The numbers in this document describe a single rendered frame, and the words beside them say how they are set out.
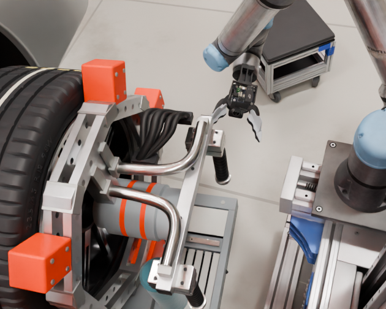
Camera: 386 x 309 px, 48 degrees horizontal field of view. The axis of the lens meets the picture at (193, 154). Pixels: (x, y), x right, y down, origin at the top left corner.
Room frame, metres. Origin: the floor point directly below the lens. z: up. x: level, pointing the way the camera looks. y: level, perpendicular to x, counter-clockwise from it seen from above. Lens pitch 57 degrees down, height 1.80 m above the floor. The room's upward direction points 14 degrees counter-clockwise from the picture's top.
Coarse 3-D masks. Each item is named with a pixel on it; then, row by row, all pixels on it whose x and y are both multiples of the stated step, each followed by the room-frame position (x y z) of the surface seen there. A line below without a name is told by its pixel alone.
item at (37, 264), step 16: (32, 240) 0.37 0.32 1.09; (48, 240) 0.37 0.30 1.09; (64, 240) 0.36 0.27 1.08; (16, 256) 0.33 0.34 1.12; (32, 256) 0.32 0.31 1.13; (48, 256) 0.32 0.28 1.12; (64, 256) 0.34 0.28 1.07; (16, 272) 0.31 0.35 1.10; (32, 272) 0.30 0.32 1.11; (48, 272) 0.30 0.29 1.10; (64, 272) 0.31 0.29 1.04; (32, 288) 0.28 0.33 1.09; (48, 288) 0.28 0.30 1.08
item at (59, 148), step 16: (112, 128) 0.77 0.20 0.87; (64, 144) 0.61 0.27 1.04; (112, 144) 0.78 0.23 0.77; (128, 144) 0.76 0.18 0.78; (128, 160) 0.74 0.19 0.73; (48, 176) 0.50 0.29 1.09; (128, 176) 0.72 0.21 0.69; (96, 240) 0.57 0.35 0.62; (112, 240) 0.55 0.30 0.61; (96, 256) 0.51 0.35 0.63; (112, 256) 0.50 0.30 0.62; (96, 272) 0.45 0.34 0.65; (96, 288) 0.40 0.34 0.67
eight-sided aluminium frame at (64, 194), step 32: (128, 96) 0.76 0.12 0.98; (96, 128) 0.57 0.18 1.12; (64, 160) 0.51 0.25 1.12; (96, 160) 0.52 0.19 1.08; (160, 160) 0.73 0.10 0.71; (64, 192) 0.44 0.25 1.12; (64, 224) 0.39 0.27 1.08; (128, 256) 0.49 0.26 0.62; (64, 288) 0.31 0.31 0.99; (128, 288) 0.38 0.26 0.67
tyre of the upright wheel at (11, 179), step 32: (0, 96) 0.67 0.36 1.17; (32, 96) 0.65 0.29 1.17; (64, 96) 0.65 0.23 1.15; (0, 128) 0.58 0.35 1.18; (32, 128) 0.56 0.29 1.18; (64, 128) 0.60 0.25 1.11; (128, 128) 0.79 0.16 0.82; (0, 160) 0.51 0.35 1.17; (32, 160) 0.50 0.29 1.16; (0, 192) 0.45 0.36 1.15; (32, 192) 0.45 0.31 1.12; (0, 224) 0.40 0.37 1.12; (32, 224) 0.41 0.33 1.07; (0, 256) 0.36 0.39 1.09; (0, 288) 0.32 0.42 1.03
